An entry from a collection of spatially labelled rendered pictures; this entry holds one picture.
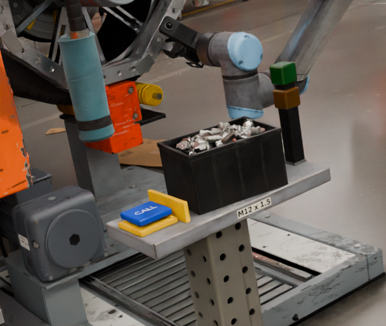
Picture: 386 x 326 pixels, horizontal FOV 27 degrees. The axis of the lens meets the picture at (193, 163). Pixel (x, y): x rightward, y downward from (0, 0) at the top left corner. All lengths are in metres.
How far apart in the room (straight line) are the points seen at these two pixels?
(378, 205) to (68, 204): 1.11
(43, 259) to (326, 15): 0.85
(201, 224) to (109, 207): 0.85
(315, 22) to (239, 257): 0.64
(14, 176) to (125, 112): 0.62
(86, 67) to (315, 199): 1.05
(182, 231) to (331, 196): 1.32
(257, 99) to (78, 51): 0.46
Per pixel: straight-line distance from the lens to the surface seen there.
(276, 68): 1.62
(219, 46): 2.02
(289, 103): 1.63
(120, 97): 2.13
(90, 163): 2.30
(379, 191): 2.71
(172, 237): 1.43
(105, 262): 2.24
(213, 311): 1.61
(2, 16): 1.99
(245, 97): 2.02
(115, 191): 2.36
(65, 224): 1.84
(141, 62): 2.17
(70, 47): 1.94
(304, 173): 1.63
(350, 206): 2.62
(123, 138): 2.15
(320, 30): 1.96
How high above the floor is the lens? 1.00
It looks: 18 degrees down
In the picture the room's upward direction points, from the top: 10 degrees counter-clockwise
